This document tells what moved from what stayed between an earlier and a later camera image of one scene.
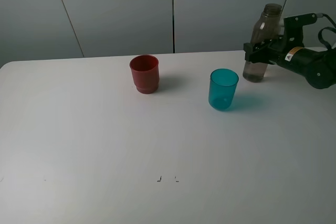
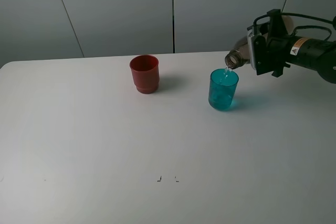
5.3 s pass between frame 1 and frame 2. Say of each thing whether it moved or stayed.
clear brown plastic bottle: moved
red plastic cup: stayed
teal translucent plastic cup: stayed
